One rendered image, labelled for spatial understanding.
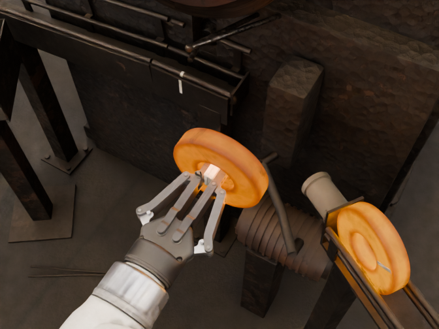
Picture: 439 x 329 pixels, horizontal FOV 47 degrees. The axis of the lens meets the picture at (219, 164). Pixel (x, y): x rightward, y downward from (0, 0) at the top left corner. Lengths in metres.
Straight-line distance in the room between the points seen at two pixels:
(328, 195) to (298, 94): 0.19
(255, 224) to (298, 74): 0.33
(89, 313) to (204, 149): 0.27
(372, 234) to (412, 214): 0.98
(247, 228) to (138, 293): 0.48
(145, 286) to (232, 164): 0.21
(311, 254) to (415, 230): 0.76
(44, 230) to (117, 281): 1.09
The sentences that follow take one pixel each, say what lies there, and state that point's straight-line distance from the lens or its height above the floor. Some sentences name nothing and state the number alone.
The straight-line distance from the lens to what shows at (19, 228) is 1.77.
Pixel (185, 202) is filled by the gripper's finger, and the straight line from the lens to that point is 0.73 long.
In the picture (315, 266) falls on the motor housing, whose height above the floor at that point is 0.51.
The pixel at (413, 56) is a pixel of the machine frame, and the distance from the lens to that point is 0.94.
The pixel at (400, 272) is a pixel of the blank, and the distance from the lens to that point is 0.84.
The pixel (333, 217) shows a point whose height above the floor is 0.70.
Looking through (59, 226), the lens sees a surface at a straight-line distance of 1.73.
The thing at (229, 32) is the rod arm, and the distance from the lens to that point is 0.90.
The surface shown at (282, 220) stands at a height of 0.57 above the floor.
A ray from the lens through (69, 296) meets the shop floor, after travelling 1.63.
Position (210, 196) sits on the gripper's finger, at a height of 0.85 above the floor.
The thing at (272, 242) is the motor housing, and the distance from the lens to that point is 1.08.
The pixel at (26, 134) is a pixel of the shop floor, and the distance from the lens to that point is 1.99.
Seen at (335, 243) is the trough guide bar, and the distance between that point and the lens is 0.92.
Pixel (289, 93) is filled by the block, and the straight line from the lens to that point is 0.93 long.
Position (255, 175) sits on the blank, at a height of 0.87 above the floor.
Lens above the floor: 1.48
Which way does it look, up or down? 56 degrees down
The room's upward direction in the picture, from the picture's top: straight up
